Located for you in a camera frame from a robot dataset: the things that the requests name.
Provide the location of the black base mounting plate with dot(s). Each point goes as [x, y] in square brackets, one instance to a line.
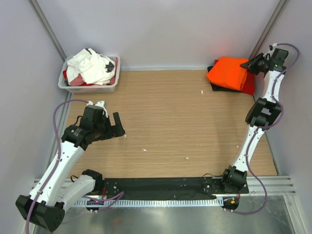
[173, 188]

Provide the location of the slotted grey cable duct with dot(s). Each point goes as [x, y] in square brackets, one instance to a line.
[85, 203]

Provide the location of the white plastic basket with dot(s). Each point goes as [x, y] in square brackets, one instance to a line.
[62, 82]

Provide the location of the pink garment in basket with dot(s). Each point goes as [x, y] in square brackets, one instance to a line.
[78, 81]

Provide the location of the crumpled white t shirt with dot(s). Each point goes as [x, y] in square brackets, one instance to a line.
[94, 68]

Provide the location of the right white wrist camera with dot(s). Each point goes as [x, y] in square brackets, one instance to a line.
[272, 47]

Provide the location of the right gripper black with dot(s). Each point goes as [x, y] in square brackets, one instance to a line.
[251, 64]

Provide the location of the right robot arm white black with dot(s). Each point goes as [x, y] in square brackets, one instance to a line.
[264, 114]

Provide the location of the folded black t shirt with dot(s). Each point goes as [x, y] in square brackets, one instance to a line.
[219, 88]

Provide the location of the folded red t shirt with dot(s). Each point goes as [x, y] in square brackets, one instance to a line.
[249, 85]

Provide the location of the orange t shirt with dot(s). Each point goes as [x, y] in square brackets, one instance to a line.
[228, 73]

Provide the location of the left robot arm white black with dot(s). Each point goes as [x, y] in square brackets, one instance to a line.
[47, 203]

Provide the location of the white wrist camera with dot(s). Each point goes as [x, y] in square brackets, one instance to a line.
[272, 47]
[101, 104]

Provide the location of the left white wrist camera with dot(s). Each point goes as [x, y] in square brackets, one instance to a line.
[101, 104]

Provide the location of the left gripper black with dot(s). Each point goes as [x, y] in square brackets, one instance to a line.
[112, 131]

